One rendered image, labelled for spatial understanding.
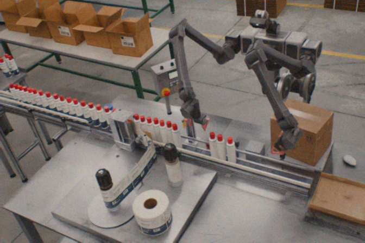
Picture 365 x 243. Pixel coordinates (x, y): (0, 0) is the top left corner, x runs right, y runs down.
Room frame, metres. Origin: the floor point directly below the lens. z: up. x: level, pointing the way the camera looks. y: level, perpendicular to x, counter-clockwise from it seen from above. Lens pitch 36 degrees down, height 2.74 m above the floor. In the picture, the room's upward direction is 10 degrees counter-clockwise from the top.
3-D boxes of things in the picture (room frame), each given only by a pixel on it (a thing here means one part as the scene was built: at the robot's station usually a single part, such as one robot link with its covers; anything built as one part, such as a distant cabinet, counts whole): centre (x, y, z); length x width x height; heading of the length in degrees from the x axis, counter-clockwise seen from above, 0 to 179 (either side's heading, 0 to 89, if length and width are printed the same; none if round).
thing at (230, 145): (1.89, -0.26, 0.98); 0.05 x 0.05 x 0.20
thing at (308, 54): (2.05, -0.77, 1.45); 0.09 x 0.08 x 0.12; 52
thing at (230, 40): (2.35, -0.38, 1.45); 0.09 x 0.08 x 0.12; 52
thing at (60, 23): (4.39, 1.08, 0.97); 0.45 x 0.38 x 0.37; 145
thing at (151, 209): (1.54, 0.26, 0.95); 0.20 x 0.20 x 0.14
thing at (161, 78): (2.21, 0.05, 1.38); 0.17 x 0.10 x 0.19; 110
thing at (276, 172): (2.08, 0.01, 0.86); 1.65 x 0.08 x 0.04; 55
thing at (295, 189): (2.08, 0.01, 0.85); 1.65 x 0.11 x 0.05; 55
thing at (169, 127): (2.15, 0.10, 0.98); 0.05 x 0.05 x 0.20
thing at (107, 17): (4.17, 0.67, 0.96); 0.53 x 0.45 x 0.37; 144
